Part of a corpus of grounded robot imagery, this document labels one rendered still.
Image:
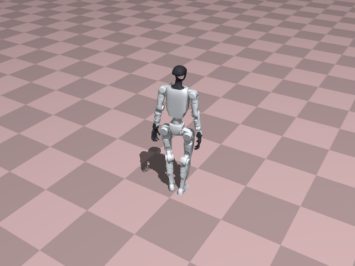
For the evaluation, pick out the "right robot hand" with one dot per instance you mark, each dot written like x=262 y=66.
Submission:
x=199 y=140

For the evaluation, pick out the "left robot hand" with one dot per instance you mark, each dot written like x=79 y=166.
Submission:
x=154 y=132

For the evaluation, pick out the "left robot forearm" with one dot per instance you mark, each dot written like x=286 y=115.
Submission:
x=157 y=117

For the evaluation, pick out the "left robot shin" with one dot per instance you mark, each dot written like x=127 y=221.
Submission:
x=169 y=169

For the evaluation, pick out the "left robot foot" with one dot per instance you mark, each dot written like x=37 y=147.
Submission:
x=171 y=186

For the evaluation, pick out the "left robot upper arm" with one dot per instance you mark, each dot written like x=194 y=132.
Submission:
x=161 y=96

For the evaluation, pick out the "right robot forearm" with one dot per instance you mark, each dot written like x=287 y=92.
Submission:
x=197 y=123

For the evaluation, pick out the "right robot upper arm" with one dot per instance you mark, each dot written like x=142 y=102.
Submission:
x=193 y=95

